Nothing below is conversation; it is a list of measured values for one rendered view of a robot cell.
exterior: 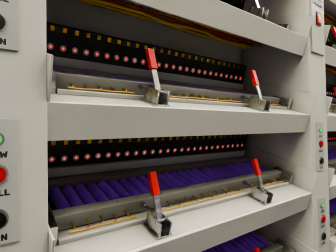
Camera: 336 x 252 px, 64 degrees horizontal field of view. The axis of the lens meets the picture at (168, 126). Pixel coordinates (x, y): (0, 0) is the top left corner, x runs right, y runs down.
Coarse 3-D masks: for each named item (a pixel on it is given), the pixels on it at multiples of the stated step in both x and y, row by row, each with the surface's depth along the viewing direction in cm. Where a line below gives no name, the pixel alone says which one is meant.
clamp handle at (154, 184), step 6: (150, 174) 41; (156, 174) 41; (150, 180) 41; (156, 180) 41; (150, 186) 41; (156, 186) 41; (156, 192) 40; (156, 198) 40; (156, 204) 40; (156, 210) 40; (156, 216) 40; (162, 216) 40
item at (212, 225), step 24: (48, 168) 45; (72, 168) 47; (96, 168) 50; (120, 168) 53; (288, 168) 70; (240, 192) 58; (288, 192) 63; (48, 216) 34; (120, 216) 42; (144, 216) 43; (168, 216) 44; (192, 216) 46; (216, 216) 47; (240, 216) 49; (264, 216) 54; (48, 240) 29; (96, 240) 36; (120, 240) 37; (144, 240) 38; (168, 240) 38; (192, 240) 42; (216, 240) 46
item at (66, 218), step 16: (240, 176) 61; (256, 176) 63; (272, 176) 67; (160, 192) 47; (176, 192) 48; (192, 192) 50; (208, 192) 53; (64, 208) 37; (80, 208) 38; (96, 208) 39; (112, 208) 40; (128, 208) 42; (144, 208) 44; (64, 224) 36; (80, 224) 38
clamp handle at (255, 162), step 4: (252, 160) 57; (256, 160) 57; (252, 164) 57; (256, 164) 57; (256, 168) 57; (256, 172) 57; (260, 172) 57; (260, 176) 57; (260, 180) 56; (260, 184) 56; (260, 188) 56
